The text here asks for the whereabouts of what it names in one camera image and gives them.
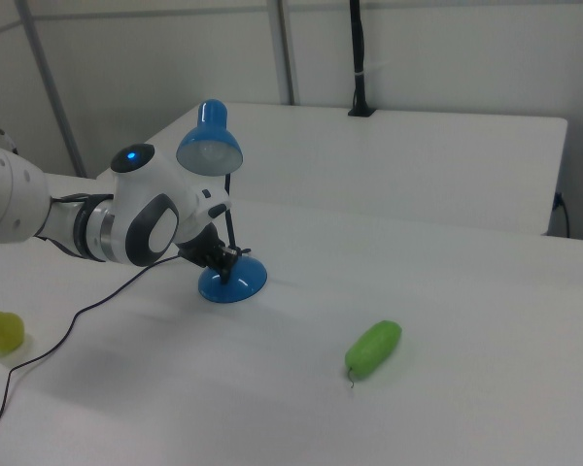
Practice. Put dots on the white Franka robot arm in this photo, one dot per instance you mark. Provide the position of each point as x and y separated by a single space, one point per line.
146 209

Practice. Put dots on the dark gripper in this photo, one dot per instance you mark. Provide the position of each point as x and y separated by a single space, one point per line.
201 250

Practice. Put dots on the green cucumber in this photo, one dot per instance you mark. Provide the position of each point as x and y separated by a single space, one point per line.
374 349

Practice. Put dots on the blue desk lamp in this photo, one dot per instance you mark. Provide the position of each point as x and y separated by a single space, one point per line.
230 281

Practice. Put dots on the black clamp-mounted pole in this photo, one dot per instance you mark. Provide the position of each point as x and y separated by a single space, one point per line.
358 58

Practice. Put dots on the grey metal partition post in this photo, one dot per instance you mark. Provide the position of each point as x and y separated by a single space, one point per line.
53 92
283 48

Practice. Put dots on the yellow-green pear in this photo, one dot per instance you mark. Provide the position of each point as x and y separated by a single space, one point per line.
2 332

